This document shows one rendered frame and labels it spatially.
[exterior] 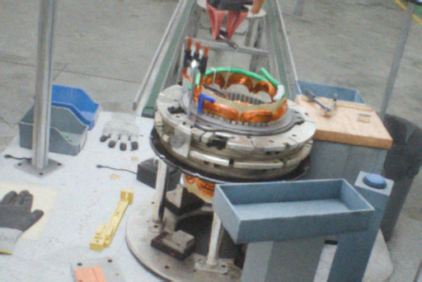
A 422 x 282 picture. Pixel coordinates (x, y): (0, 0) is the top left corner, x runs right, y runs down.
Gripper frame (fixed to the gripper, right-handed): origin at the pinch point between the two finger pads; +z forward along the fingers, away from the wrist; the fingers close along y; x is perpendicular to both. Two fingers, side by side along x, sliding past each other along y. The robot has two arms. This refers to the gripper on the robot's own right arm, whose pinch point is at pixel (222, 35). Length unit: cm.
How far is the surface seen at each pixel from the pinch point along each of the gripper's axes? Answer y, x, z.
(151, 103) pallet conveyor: -8, -65, 46
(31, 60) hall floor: 1, -319, 129
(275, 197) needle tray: 2.7, 39.7, 15.4
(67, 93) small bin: 22, -56, 38
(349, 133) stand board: -23.5, 21.3, 13.2
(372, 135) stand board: -28.8, 22.6, 13.1
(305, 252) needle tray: 0, 49, 21
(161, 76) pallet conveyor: -19, -90, 47
